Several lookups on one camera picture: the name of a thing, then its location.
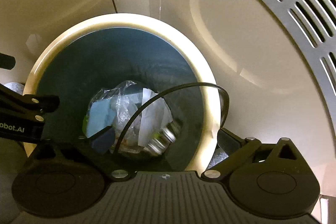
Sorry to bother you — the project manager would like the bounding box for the green white snack bag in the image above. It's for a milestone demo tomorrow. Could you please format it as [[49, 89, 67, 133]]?
[[82, 114, 88, 136]]

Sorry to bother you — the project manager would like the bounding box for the white tissue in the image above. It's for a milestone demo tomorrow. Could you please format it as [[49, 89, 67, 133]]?
[[138, 98, 173, 147]]

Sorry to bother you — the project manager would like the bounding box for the blue trash bin white rim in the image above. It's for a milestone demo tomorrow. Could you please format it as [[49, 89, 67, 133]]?
[[24, 14, 221, 173]]

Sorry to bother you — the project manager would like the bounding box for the black cable loop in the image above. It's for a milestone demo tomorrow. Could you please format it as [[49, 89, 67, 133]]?
[[112, 82, 231, 155]]

